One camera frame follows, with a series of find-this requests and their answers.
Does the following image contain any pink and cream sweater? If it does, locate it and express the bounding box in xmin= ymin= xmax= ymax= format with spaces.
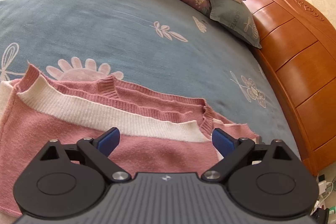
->
xmin=1 ymin=65 xmax=259 ymax=217

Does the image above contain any teal floral bed sheet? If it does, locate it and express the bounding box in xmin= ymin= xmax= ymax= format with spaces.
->
xmin=1 ymin=0 xmax=298 ymax=152

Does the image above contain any teal flowers pillow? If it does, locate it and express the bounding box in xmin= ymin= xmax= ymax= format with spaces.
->
xmin=210 ymin=0 xmax=262 ymax=49

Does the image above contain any small green fan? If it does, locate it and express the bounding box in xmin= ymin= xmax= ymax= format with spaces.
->
xmin=331 ymin=176 xmax=336 ymax=191

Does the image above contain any wooden headboard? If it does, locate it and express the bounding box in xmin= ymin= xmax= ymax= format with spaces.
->
xmin=245 ymin=0 xmax=335 ymax=175

